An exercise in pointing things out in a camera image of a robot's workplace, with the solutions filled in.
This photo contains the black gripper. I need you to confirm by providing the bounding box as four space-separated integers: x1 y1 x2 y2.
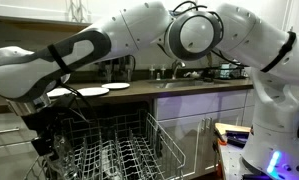
20 103 72 166

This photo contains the clear drinking glass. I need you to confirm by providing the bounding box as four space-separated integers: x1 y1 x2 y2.
52 134 79 180

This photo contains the white drawer unit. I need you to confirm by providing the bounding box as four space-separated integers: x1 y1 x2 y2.
0 111 52 180

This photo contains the large white plate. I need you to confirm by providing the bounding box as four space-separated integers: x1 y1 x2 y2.
46 87 73 99

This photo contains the small soap bottle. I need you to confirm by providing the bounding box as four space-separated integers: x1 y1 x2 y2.
148 64 156 80
159 64 167 80

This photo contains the white lower cabinet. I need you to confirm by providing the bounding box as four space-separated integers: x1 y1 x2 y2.
155 88 257 179

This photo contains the white cabinet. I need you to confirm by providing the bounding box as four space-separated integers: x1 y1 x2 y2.
155 88 257 179
0 0 123 24

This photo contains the steel kitchen sink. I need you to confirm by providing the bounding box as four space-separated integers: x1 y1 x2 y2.
147 78 223 90

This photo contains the chrome sink faucet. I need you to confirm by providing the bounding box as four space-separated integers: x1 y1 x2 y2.
170 59 187 80

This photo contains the white upper cabinet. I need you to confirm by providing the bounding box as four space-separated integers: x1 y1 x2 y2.
0 0 123 24

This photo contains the white dish by sink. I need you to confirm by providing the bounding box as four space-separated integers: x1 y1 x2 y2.
183 70 202 80

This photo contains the orange clamp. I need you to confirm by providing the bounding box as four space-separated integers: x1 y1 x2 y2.
217 134 228 147

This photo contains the wooden board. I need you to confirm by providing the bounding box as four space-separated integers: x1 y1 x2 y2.
214 122 252 136

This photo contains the black tool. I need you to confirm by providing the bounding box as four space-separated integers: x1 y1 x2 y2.
225 130 251 148

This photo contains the black dish drying rack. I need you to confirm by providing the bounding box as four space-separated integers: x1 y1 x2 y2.
203 59 253 81

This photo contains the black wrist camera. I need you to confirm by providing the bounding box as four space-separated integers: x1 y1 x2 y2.
52 94 77 111

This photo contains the wire dishwasher rack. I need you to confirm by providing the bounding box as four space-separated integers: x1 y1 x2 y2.
23 108 187 180

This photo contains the white wire dish rack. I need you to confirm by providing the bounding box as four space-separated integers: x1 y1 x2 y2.
47 101 157 180

